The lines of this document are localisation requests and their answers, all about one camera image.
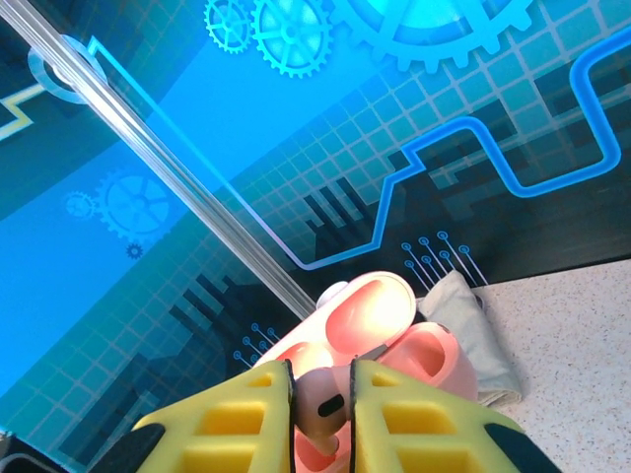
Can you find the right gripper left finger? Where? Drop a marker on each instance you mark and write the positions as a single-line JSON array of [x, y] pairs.
[[276, 443]]

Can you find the beige folded cloth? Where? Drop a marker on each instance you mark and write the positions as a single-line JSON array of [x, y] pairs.
[[468, 335]]

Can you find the pink earbud charging case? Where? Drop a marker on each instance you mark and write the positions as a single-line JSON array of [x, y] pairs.
[[374, 315]]

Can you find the aluminium frame post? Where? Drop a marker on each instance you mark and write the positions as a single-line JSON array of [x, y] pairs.
[[162, 167]]

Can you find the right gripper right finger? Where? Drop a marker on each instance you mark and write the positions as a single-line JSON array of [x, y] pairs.
[[370, 443]]

